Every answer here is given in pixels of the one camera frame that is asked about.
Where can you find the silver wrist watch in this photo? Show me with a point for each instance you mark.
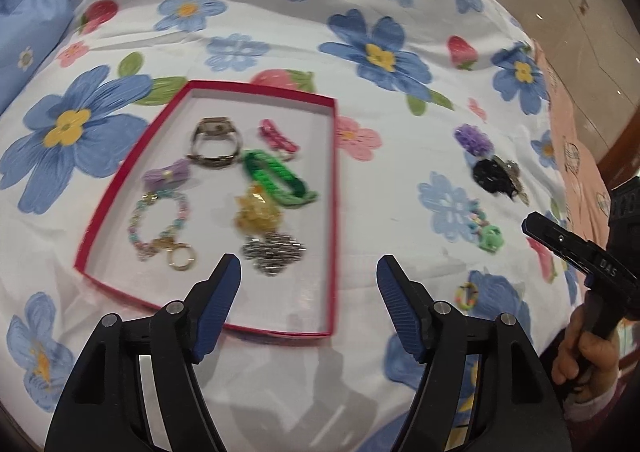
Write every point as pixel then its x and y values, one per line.
pixel 212 125

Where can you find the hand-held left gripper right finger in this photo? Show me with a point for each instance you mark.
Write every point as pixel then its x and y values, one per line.
pixel 400 312

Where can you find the pink hair clip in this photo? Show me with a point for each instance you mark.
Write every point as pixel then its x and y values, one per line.
pixel 275 135

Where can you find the purple flower hair clip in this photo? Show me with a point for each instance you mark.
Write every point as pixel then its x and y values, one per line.
pixel 472 140

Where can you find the red shallow box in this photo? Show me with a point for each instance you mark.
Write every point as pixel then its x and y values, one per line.
pixel 300 292

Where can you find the silver beaded ornament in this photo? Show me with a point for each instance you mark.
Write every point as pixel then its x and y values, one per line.
pixel 272 252

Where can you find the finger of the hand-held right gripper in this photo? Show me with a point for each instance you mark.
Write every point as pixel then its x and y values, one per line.
pixel 555 237

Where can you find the silver pearl hair clip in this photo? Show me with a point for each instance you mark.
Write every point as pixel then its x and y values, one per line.
pixel 510 167

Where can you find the blue floral bedsheet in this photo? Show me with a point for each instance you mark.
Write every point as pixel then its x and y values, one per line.
pixel 280 47

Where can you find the black hair claw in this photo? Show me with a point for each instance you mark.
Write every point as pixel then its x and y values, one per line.
pixel 490 177

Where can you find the light blue pillow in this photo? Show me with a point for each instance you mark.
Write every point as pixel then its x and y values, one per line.
pixel 30 32

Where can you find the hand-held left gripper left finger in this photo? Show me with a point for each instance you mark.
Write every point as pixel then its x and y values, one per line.
pixel 215 307

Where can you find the brown wooden bed frame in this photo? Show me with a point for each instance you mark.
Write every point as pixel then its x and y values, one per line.
pixel 622 152

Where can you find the pink printed sheet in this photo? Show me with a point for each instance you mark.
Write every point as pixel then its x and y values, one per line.
pixel 575 132

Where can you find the person's right hand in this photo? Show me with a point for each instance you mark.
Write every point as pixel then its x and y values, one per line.
pixel 585 352

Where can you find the yellow flower hair clip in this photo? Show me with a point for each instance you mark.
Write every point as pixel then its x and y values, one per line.
pixel 255 217

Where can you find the person's right forearm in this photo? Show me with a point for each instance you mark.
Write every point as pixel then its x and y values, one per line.
pixel 600 402

